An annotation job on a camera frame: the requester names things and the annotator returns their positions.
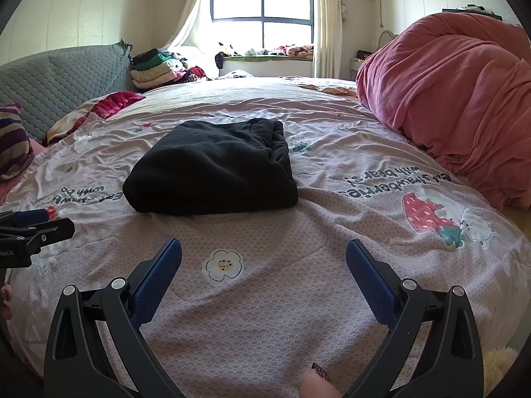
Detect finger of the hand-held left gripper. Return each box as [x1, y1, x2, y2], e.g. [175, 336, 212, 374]
[0, 208, 49, 227]
[0, 217, 76, 250]

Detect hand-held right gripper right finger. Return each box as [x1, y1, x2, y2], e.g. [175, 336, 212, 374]
[345, 238, 484, 398]

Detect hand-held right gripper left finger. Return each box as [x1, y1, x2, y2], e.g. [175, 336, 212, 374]
[43, 238, 185, 398]

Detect black sweater with orange cuffs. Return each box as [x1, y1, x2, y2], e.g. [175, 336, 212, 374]
[122, 118, 300, 216]

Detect stack of folded clothes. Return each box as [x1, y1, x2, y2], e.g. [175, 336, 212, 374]
[130, 49, 185, 90]

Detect pile of dark clothes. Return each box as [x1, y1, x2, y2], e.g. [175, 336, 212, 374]
[178, 64, 214, 84]

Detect clothes on window sill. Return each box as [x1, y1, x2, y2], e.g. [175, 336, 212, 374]
[269, 43, 315, 58]

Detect person's left hand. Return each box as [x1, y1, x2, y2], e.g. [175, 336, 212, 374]
[0, 284, 15, 320]

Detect person's right hand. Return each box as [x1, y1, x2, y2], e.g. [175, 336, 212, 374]
[299, 362, 343, 398]

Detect striped pillow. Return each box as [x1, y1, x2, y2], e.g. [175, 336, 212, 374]
[0, 103, 36, 181]

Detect pink printed bed sheet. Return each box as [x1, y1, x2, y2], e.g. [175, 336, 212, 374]
[0, 75, 523, 398]

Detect red floral blanket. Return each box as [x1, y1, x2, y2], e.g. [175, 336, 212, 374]
[45, 90, 146, 146]

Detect grey quilted headboard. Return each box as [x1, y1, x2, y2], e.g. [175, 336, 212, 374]
[0, 41, 137, 142]

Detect peach printed cloth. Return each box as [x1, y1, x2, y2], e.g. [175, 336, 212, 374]
[307, 83, 359, 97]

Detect pink blanket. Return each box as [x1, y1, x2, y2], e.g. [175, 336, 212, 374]
[356, 12, 531, 210]

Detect green window sill cushion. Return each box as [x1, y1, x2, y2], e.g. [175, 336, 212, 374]
[222, 55, 314, 64]

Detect sheer white curtain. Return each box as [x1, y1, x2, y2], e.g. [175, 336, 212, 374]
[160, 0, 214, 56]

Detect cream curtain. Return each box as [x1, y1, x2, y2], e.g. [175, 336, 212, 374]
[312, 0, 347, 79]

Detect air conditioner pipe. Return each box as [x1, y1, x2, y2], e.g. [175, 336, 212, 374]
[364, 0, 385, 30]

